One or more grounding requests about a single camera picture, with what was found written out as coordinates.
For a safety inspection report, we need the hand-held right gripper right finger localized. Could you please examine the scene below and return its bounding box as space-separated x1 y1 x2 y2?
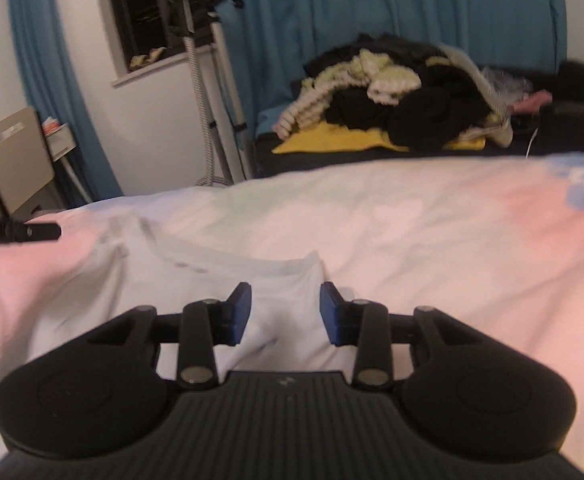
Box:
320 281 498 392

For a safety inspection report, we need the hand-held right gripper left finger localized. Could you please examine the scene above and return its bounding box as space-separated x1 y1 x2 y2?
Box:
86 281 253 390

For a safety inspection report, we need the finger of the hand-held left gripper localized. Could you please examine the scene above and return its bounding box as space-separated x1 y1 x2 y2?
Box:
11 222 63 243

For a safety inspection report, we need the white t-shirt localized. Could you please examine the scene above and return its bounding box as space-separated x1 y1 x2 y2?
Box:
0 215 368 466

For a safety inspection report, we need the pile of black clothes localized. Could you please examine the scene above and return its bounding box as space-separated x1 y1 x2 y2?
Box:
303 31 499 154

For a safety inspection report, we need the beige chair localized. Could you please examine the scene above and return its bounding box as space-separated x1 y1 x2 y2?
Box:
0 107 64 217

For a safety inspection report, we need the white side table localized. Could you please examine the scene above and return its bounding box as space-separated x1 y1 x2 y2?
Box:
42 117 94 202

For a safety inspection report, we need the pastel tie-dye blanket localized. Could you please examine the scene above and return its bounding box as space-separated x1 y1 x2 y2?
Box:
0 151 584 480

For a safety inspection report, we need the narrow blue curtain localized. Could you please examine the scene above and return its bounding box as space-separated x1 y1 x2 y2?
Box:
7 0 124 202

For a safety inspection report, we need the yellow cloth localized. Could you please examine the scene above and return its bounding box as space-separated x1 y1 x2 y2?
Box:
271 121 488 156

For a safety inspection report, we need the beige cloth on sill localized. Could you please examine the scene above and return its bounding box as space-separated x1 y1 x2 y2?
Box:
128 47 169 72

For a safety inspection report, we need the cream knitted garment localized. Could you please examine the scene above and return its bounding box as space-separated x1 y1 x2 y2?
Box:
275 47 424 139

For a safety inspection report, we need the garment steamer stand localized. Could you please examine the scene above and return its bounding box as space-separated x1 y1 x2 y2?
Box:
153 0 254 182

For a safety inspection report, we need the dark window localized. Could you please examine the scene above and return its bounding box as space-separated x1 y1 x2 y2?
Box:
101 0 219 87

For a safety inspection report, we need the grey white garment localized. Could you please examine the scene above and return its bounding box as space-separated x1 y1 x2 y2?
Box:
441 44 516 149

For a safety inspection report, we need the pink cloth item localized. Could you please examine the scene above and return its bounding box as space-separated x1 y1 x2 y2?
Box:
513 91 554 116

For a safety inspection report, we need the wide blue curtain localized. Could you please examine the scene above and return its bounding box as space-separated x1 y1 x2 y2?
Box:
208 0 569 128

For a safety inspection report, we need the striped steamer hose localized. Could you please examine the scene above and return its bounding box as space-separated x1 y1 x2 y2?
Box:
182 34 229 188

